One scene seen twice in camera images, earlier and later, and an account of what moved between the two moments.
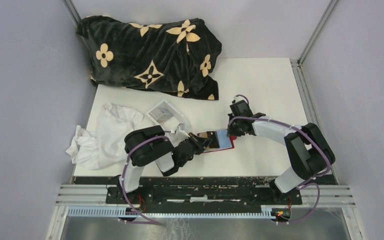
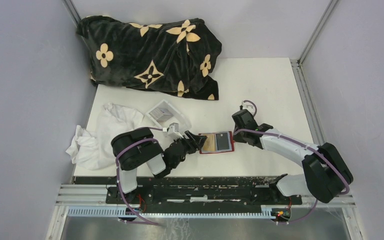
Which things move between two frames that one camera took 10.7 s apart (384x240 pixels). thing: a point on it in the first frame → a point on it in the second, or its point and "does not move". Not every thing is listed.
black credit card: [213, 135] → [222, 141]
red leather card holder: [225, 141] does not move
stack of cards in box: [160, 114] does not move
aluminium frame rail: [339, 194] does not move
